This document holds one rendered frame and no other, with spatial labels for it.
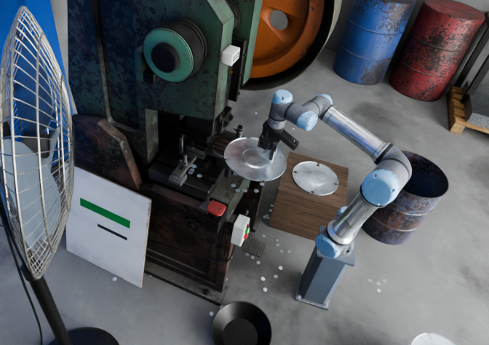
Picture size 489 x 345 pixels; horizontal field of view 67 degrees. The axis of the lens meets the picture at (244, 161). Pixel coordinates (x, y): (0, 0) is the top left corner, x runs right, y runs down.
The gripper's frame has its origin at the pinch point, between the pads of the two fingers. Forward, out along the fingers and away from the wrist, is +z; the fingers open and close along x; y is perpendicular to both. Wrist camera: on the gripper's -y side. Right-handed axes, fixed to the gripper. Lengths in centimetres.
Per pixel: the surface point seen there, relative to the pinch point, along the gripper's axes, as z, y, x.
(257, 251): 63, -5, 2
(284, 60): -32.8, 10.8, -33.0
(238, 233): 21.0, 2.3, 27.8
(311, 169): 44, -17, -57
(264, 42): -37, 23, -36
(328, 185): 44, -30, -49
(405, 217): 51, -79, -52
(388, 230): 66, -74, -53
